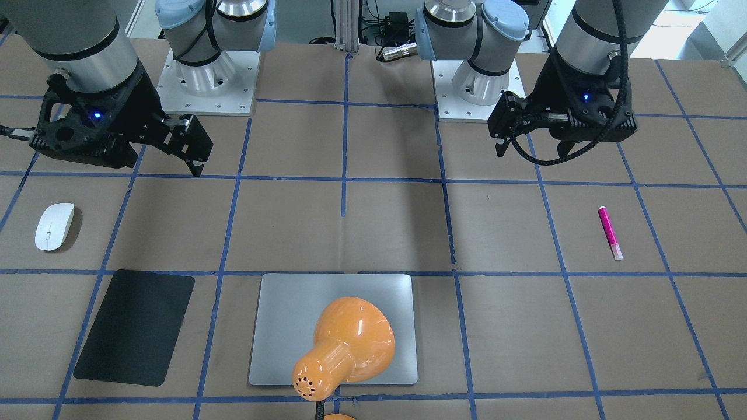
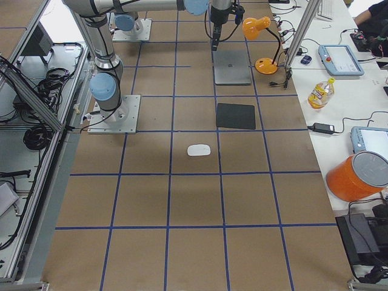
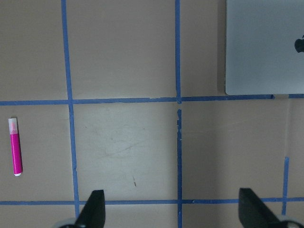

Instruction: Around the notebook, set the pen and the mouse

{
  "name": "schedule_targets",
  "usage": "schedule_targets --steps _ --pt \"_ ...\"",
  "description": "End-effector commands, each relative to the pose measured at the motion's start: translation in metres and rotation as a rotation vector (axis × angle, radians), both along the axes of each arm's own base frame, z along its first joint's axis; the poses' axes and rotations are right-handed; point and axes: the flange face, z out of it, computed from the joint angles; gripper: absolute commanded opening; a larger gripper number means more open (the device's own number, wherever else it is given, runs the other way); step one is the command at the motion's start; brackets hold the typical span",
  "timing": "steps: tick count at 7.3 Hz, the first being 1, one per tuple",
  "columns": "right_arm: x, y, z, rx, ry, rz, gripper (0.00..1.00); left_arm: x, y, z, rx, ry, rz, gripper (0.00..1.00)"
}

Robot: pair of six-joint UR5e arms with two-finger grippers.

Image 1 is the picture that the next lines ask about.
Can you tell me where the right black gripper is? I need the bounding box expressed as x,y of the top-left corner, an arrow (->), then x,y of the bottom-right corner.
29,64 -> 213,178

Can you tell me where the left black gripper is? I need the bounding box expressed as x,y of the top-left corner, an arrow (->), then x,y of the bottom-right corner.
488,50 -> 638,159

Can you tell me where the pink pen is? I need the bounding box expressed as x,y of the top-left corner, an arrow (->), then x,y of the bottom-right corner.
597,206 -> 624,261

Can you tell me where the white computer mouse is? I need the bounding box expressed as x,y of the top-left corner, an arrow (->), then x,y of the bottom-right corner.
34,202 -> 75,251

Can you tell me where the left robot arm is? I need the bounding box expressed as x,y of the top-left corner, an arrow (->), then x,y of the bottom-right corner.
414,1 -> 665,166

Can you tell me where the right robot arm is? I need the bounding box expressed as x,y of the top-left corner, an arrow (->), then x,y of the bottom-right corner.
2,1 -> 277,177

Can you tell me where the silver laptop notebook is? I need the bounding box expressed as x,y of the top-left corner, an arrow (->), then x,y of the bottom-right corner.
247,273 -> 418,386

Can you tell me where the black mousepad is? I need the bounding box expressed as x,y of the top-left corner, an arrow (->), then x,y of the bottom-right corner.
73,269 -> 196,387

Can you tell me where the orange desk lamp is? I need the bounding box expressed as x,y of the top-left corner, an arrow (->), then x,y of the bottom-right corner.
292,297 -> 396,419

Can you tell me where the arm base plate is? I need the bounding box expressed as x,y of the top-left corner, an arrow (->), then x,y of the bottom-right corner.
156,51 -> 261,117
431,59 -> 525,123

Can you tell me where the black cable bundle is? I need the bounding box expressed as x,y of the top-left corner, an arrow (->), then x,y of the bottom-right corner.
308,0 -> 421,62

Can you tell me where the aluminium frame post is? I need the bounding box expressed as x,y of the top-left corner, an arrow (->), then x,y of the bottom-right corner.
333,0 -> 361,56

